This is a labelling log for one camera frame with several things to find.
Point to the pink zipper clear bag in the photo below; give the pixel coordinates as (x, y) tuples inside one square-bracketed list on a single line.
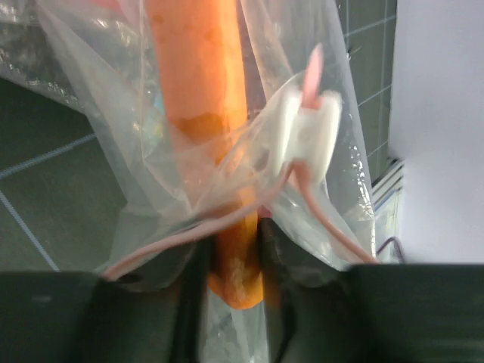
[(280, 163)]

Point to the orange maroon toy steak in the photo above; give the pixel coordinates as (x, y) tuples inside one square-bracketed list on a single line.
[(202, 81)]

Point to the black cutting mat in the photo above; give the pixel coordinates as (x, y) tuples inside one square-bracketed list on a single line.
[(60, 201)]

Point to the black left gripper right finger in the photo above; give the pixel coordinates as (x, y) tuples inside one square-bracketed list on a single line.
[(368, 313)]

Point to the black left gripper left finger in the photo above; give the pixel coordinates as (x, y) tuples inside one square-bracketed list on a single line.
[(153, 314)]

